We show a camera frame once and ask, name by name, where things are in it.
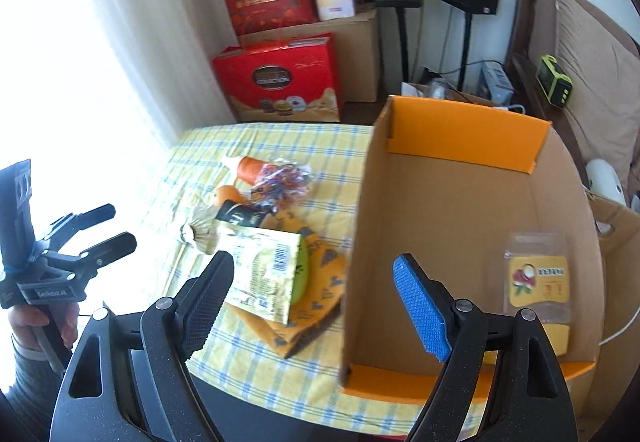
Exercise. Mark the green and black device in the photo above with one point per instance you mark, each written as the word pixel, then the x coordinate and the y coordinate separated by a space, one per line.
pixel 554 82

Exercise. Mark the large open cardboard box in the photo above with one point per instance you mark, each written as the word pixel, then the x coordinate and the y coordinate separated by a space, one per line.
pixel 617 272

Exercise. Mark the beige sofa cushion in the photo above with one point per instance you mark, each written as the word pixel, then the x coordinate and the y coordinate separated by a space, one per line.
pixel 590 72

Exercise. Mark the person's left hand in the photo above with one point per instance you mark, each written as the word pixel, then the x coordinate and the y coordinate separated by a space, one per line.
pixel 32 322

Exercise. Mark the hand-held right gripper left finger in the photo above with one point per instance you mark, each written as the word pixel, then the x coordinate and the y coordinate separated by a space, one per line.
pixel 210 292

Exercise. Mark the white shuttlecock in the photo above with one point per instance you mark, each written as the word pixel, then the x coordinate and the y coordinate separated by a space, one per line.
pixel 200 229

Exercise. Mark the brown sofa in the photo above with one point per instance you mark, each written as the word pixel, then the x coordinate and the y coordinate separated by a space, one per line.
pixel 522 22

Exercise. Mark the orange patterned bag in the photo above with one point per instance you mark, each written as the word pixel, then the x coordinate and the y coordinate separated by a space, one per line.
pixel 325 282

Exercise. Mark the white rounded device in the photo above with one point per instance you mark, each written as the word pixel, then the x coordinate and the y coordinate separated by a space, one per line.
pixel 605 179

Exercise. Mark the cardboard box with orange flaps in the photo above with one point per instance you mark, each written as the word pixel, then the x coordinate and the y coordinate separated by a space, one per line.
pixel 450 222

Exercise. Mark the gold snack packet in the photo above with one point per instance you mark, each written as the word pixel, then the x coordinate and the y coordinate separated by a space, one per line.
pixel 260 272

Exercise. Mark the open box of clutter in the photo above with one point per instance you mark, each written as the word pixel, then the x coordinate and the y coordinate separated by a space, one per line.
pixel 430 90

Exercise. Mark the white curtain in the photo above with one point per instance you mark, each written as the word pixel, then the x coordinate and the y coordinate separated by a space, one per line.
pixel 150 22

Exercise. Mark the white and blue box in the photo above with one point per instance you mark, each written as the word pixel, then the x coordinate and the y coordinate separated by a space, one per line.
pixel 495 82

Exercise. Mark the plain brown cardboard box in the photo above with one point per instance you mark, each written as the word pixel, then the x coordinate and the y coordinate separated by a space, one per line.
pixel 357 52

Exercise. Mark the person's left forearm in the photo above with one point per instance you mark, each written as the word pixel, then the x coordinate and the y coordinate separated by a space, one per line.
pixel 30 367

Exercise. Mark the bag of colourful rubber bands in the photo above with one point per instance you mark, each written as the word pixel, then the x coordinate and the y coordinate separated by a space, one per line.
pixel 282 182

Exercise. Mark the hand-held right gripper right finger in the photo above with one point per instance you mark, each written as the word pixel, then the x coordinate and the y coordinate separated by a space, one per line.
pixel 417 302

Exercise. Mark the orange tube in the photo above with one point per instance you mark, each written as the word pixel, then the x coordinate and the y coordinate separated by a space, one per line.
pixel 247 167

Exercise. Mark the small black carton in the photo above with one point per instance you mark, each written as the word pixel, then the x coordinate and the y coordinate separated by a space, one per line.
pixel 240 214

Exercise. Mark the orange fruit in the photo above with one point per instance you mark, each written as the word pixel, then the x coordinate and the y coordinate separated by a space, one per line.
pixel 225 194

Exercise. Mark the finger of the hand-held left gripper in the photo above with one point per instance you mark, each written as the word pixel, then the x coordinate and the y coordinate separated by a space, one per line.
pixel 112 244
pixel 85 217

